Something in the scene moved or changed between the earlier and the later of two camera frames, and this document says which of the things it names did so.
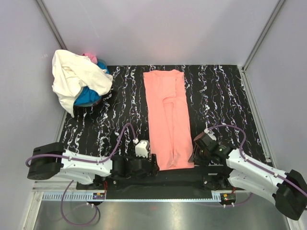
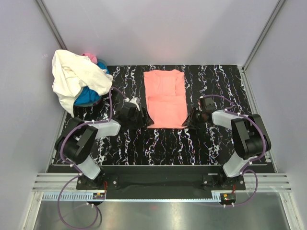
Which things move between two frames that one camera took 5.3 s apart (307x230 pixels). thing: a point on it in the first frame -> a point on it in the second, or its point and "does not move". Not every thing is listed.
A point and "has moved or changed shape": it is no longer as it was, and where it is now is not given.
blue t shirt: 88,97 does not move
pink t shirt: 92,58 does not move
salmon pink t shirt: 169,119 has moved or changed shape
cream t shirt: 72,72 does not move
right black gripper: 194,157 -> 190,118
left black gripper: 155,168 -> 147,120
